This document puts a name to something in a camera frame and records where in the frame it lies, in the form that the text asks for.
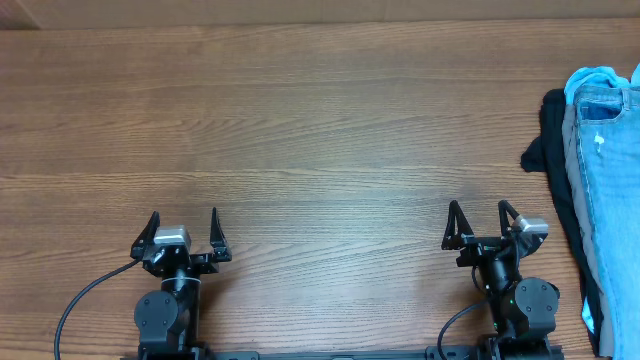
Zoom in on grey trousers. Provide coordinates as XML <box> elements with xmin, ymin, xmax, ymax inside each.
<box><xmin>561</xmin><ymin>105</ymin><xmax>614</xmax><ymax>357</ymax></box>

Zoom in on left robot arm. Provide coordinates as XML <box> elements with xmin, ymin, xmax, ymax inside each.
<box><xmin>130</xmin><ymin>209</ymin><xmax>232</xmax><ymax>359</ymax></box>

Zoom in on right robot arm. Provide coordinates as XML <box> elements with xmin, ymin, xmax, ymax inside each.
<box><xmin>427</xmin><ymin>200</ymin><xmax>564</xmax><ymax>360</ymax></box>

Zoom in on light blue cloth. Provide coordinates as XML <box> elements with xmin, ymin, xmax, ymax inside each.
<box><xmin>564</xmin><ymin>66</ymin><xmax>639</xmax><ymax>105</ymax></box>

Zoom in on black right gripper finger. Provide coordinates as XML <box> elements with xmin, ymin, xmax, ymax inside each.
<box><xmin>441</xmin><ymin>200</ymin><xmax>474</xmax><ymax>250</ymax></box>
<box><xmin>498</xmin><ymin>200</ymin><xmax>520</xmax><ymax>235</ymax></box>

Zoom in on light blue denim jeans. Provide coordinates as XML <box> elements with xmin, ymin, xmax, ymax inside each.
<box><xmin>574</xmin><ymin>85</ymin><xmax>639</xmax><ymax>359</ymax></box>

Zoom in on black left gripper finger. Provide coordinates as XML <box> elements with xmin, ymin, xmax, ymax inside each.
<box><xmin>209</xmin><ymin>208</ymin><xmax>232</xmax><ymax>262</ymax></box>
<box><xmin>130</xmin><ymin>211</ymin><xmax>160</xmax><ymax>259</ymax></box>

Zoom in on black garment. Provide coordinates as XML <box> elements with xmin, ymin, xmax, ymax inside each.
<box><xmin>520</xmin><ymin>89</ymin><xmax>603</xmax><ymax>356</ymax></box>

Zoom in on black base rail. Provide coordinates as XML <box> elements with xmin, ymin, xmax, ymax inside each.
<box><xmin>123</xmin><ymin>345</ymin><xmax>565</xmax><ymax>360</ymax></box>

